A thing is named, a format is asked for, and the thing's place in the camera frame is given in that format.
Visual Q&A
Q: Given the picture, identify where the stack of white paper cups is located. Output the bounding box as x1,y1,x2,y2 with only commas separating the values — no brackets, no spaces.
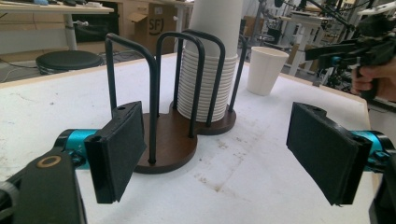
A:
176,0,245,123

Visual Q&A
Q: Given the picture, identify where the black round stool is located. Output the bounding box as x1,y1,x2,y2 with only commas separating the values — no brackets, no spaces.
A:
35,49,105,76

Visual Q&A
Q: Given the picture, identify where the wooden desk with white legs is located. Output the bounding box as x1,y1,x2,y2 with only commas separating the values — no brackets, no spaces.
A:
0,0,115,52

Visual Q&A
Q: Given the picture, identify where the wooden cup holder with black wires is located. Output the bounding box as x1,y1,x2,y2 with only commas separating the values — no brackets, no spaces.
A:
105,28,248,175

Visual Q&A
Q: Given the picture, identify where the brown cardboard box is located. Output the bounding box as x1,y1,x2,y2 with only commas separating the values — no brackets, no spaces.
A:
127,2,179,56

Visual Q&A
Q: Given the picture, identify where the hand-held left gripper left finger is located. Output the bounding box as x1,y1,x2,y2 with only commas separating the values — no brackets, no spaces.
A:
55,101,148,205

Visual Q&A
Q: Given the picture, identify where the single white paper cup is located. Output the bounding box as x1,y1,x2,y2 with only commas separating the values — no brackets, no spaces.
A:
247,46,290,97

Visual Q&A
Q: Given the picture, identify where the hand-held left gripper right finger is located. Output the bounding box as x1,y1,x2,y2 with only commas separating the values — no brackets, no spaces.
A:
286,101,395,206

